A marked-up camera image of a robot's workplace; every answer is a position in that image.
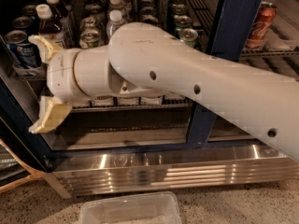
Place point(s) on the white arizona can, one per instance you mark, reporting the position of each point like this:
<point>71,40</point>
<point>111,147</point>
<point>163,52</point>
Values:
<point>91,38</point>
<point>89,23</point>

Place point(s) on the top wire shelf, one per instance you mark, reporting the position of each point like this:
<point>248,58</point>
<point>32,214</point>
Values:
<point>278,51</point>

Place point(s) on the clear plastic bin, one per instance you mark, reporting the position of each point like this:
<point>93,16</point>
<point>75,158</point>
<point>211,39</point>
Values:
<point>149,208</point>

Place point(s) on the green can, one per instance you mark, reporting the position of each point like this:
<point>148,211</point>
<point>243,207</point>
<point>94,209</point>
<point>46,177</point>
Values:
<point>181,22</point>
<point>188,36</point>

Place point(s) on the front blue pepsi can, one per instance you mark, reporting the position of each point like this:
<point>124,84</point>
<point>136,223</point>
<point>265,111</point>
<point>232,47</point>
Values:
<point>22,50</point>

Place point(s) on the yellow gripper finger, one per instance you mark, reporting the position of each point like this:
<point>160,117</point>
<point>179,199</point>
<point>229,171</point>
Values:
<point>47,49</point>
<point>52,113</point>

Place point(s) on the lower wire shelf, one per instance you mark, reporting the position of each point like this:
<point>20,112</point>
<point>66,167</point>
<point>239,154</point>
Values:
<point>108,102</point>

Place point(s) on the front green can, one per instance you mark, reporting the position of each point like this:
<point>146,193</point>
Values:
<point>188,36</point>

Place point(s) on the front clear water bottle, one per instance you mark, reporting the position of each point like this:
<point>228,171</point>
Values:
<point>116,20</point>

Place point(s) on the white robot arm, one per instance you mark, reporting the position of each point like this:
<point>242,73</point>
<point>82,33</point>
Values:
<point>143,60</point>

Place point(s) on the front white arizona can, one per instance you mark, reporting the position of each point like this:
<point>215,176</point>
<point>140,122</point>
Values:
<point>91,38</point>

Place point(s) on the blue fridge door frame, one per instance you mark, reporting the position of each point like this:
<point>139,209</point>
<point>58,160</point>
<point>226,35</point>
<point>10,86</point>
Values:
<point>229,33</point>

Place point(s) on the red coca-cola can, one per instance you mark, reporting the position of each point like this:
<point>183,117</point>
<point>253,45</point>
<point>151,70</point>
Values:
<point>264,18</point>

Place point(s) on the blue pepsi can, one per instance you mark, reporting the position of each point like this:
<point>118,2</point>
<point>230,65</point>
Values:
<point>26,24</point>
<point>22,50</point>

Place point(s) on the clear water bottle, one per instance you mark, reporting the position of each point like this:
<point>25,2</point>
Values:
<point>118,5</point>
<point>116,20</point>

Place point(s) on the brown tea bottle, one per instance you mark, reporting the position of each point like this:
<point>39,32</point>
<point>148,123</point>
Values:
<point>49,27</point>
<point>61,13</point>

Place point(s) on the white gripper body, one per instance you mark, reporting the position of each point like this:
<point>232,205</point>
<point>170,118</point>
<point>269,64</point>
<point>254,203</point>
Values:
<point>60,74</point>

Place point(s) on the wire shelf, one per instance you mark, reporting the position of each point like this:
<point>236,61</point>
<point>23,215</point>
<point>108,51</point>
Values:
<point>278,51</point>
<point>108,102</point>

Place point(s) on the stainless steel fridge base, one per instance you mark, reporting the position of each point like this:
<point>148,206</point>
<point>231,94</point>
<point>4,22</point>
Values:
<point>113,172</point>

